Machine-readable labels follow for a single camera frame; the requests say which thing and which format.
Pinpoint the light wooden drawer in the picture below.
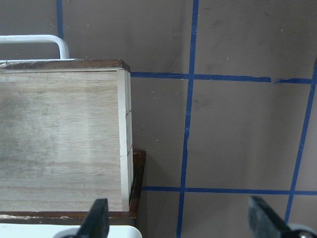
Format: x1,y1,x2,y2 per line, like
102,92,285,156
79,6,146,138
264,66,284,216
0,59,133,212

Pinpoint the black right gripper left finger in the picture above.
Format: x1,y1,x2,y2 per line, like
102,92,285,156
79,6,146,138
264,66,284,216
76,198,109,238

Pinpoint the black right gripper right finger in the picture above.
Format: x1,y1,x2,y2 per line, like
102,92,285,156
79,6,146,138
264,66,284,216
248,196,295,238

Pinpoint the dark brown wooden cabinet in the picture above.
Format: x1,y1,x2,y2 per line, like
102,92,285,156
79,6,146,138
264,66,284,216
0,151,146,227

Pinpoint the white plastic tray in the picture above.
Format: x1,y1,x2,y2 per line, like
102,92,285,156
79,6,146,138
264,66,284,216
0,223,142,238

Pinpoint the white drawer handle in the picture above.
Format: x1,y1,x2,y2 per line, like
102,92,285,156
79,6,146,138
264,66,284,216
0,34,70,60

